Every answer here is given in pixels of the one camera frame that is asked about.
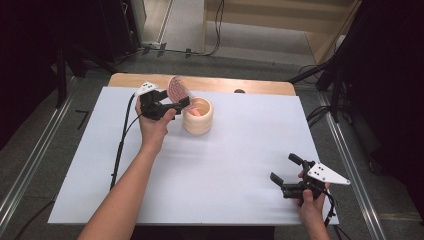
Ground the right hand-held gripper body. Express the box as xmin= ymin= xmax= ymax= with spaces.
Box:
xmin=281 ymin=159 xmax=351 ymax=206

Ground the light wooden shelf unit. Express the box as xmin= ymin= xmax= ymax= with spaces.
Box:
xmin=203 ymin=0 xmax=363 ymax=65

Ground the bundle of black floor cables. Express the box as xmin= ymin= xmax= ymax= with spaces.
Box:
xmin=288 ymin=63 xmax=341 ymax=129

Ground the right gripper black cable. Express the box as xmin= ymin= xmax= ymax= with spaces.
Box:
xmin=320 ymin=189 xmax=351 ymax=240

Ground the person's right hand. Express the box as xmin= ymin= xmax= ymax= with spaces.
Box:
xmin=297 ymin=170 xmax=332 ymax=228

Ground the black metal stand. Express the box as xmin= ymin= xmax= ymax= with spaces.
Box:
xmin=54 ymin=43 xmax=118 ymax=108

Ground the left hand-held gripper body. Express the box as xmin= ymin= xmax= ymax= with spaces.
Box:
xmin=137 ymin=82 xmax=177 ymax=121

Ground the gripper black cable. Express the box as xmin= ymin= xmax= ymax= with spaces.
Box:
xmin=320 ymin=189 xmax=351 ymax=240
xmin=13 ymin=93 xmax=138 ymax=240

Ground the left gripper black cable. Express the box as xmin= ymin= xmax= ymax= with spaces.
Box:
xmin=13 ymin=93 xmax=138 ymax=240

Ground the hanging black cable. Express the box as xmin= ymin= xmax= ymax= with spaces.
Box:
xmin=203 ymin=0 xmax=225 ymax=57

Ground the black equipment cabinet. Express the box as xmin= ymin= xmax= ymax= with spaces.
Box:
xmin=99 ymin=0 xmax=143 ymax=64

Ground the person's left hand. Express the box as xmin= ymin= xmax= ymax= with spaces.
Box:
xmin=134 ymin=98 xmax=178 ymax=151

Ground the pink hairbrush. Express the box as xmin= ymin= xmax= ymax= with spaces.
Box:
xmin=166 ymin=75 xmax=203 ymax=117

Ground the metal floor rail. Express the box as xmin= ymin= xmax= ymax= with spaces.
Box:
xmin=0 ymin=76 xmax=78 ymax=234
xmin=316 ymin=93 xmax=388 ymax=240

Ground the wooden table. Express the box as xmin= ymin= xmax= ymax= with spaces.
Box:
xmin=108 ymin=72 xmax=297 ymax=97

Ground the dark curtain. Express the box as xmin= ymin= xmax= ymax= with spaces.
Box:
xmin=328 ymin=0 xmax=424 ymax=221
xmin=0 ymin=0 xmax=103 ymax=151

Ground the cream ribbed cup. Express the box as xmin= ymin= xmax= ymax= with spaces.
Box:
xmin=182 ymin=96 xmax=214 ymax=136

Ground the white table board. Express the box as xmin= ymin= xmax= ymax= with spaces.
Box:
xmin=48 ymin=86 xmax=340 ymax=226

